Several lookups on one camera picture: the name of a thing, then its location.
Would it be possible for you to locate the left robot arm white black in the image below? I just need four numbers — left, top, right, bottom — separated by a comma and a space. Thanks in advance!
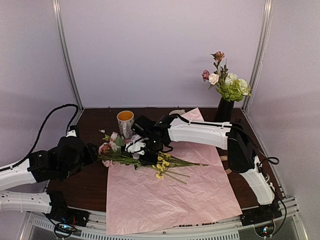
0, 136, 99, 222

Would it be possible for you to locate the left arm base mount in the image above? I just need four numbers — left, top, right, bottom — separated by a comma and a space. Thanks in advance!
44, 202, 90, 240

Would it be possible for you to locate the yellow-inside floral mug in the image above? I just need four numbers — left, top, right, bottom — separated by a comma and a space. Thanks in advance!
116, 110, 135, 139

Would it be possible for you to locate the beige floral mug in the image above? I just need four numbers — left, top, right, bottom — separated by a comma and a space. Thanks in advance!
169, 109, 186, 116

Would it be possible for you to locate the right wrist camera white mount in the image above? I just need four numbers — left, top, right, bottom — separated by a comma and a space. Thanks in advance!
124, 141, 146, 155

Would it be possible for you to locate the brown pink flower bunch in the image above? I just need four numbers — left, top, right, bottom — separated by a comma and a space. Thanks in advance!
201, 51, 228, 89

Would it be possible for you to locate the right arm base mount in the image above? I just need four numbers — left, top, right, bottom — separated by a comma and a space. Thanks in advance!
240, 207, 282, 239

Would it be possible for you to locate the pink wrapping paper sheet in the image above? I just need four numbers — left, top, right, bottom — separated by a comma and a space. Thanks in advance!
106, 107, 243, 236

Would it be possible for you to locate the tan satin ribbon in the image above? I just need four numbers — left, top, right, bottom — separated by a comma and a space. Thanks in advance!
220, 155, 232, 175

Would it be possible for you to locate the left aluminium frame post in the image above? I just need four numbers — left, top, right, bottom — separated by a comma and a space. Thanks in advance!
52, 0, 84, 111

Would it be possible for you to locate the black cylindrical vase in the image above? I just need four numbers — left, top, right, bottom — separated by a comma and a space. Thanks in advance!
214, 98, 235, 123

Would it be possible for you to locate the pink peony flower stem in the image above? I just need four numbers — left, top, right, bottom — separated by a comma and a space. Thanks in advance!
98, 142, 140, 168

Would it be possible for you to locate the aluminium frame post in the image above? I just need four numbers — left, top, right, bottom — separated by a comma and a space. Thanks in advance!
242, 0, 275, 115
52, 0, 84, 111

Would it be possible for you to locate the yellow small flower bunch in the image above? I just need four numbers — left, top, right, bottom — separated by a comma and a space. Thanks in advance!
134, 152, 211, 186

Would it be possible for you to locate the right aluminium frame post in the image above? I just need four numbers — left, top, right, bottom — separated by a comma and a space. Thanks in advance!
242, 0, 275, 115

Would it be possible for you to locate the green fern white flower bunch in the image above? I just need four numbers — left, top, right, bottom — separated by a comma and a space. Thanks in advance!
217, 73, 252, 102

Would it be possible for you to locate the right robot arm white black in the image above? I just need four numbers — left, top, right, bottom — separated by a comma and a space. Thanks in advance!
124, 114, 279, 221

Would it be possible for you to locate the blue hydrangea flower bunch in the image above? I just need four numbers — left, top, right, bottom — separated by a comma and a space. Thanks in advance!
124, 134, 141, 160

